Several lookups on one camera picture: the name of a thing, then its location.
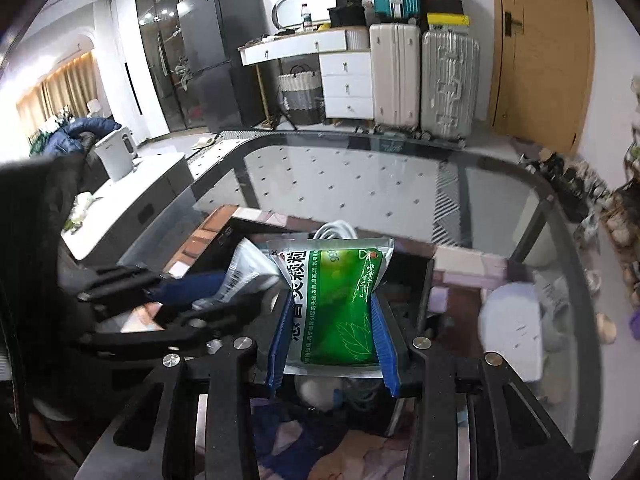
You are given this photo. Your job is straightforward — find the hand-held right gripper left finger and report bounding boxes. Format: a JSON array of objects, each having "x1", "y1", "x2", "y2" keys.
[{"x1": 75, "y1": 292, "x2": 297, "y2": 480}]

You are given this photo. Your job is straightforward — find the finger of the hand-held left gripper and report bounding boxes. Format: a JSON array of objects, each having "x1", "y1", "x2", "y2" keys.
[
  {"x1": 75, "y1": 265, "x2": 229, "y2": 312},
  {"x1": 70, "y1": 287, "x2": 289, "y2": 362}
]

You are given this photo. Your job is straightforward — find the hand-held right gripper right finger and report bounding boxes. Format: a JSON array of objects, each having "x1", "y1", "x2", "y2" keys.
[{"x1": 372, "y1": 294, "x2": 594, "y2": 480}]

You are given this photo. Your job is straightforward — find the grey medicine packet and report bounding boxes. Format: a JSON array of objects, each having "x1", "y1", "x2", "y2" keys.
[{"x1": 192, "y1": 237, "x2": 282, "y2": 312}]

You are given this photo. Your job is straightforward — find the green medicine packet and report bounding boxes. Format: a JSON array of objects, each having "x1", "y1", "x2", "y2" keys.
[{"x1": 266, "y1": 237, "x2": 396, "y2": 379}]

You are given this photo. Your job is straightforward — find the white round cable bundle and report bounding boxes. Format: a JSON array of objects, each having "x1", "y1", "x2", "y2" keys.
[{"x1": 312, "y1": 219, "x2": 362, "y2": 242}]

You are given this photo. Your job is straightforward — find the white flowers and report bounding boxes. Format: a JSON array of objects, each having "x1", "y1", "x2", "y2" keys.
[{"x1": 67, "y1": 194, "x2": 97, "y2": 233}]

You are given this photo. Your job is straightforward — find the grey side table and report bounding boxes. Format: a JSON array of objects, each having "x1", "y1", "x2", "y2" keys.
[{"x1": 62, "y1": 152, "x2": 195, "y2": 262}]

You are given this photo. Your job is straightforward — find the printed desk mat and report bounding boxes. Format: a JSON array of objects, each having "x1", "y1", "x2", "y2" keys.
[{"x1": 190, "y1": 247, "x2": 512, "y2": 480}]

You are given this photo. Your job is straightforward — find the blue puffer jacket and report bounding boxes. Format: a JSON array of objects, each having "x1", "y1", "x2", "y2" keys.
[{"x1": 42, "y1": 117, "x2": 122, "y2": 157}]

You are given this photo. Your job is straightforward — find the white electric kettle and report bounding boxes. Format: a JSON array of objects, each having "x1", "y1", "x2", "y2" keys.
[{"x1": 95, "y1": 127, "x2": 139, "y2": 184}]

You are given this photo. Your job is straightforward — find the beige curtain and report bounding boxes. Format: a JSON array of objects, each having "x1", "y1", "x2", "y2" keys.
[{"x1": 16, "y1": 52, "x2": 99, "y2": 128}]

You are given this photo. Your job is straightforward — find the glass table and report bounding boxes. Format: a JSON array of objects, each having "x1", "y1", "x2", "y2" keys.
[{"x1": 75, "y1": 130, "x2": 603, "y2": 480}]

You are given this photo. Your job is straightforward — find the woven basket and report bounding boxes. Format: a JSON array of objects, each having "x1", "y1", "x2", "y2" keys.
[{"x1": 277, "y1": 65, "x2": 326, "y2": 126}]

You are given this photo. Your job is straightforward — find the glass door cabinet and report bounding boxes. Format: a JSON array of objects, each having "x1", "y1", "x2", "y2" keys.
[{"x1": 112, "y1": 0, "x2": 187, "y2": 142}]

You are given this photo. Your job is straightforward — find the dark grey fridge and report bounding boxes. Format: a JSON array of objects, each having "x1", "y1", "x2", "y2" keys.
[{"x1": 176, "y1": 0, "x2": 267, "y2": 132}]

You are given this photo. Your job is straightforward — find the white vanity desk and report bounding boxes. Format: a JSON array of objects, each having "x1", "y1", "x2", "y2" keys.
[{"x1": 237, "y1": 27, "x2": 374, "y2": 122}]

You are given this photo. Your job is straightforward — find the pile of shoes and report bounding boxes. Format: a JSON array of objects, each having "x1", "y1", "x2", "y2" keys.
[{"x1": 520, "y1": 140, "x2": 640, "y2": 346}]

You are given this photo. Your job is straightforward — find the silver suitcase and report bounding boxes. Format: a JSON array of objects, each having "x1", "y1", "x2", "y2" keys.
[{"x1": 421, "y1": 29, "x2": 481, "y2": 140}]

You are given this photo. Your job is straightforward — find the beige suitcase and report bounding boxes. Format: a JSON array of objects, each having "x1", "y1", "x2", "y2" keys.
[{"x1": 369, "y1": 22, "x2": 422, "y2": 132}]

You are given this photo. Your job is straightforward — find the oval mirror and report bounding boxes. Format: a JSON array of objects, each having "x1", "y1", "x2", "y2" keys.
[{"x1": 272, "y1": 0, "x2": 339, "y2": 31}]

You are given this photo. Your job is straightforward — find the black bag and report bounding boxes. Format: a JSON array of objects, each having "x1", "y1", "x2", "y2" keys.
[{"x1": 327, "y1": 0, "x2": 369, "y2": 29}]

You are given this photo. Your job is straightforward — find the wooden door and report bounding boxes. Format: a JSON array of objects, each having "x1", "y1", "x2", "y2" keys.
[{"x1": 487, "y1": 0, "x2": 597, "y2": 157}]

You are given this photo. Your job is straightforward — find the yellow and black box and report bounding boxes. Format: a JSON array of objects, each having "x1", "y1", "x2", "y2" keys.
[{"x1": 426, "y1": 12, "x2": 471, "y2": 27}]

